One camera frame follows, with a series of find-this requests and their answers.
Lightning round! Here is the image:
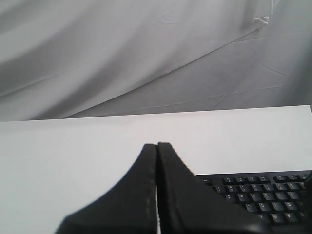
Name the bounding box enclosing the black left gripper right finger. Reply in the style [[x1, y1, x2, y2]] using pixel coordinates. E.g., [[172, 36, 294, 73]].
[[157, 143, 273, 234]]

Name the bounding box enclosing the black acer keyboard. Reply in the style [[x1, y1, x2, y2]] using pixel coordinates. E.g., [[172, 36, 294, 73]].
[[196, 170, 312, 234]]

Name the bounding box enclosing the grey backdrop cloth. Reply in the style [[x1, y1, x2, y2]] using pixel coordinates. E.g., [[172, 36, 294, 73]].
[[0, 0, 312, 122]]

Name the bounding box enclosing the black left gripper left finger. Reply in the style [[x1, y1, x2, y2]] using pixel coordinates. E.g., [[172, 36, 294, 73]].
[[56, 144, 157, 234]]

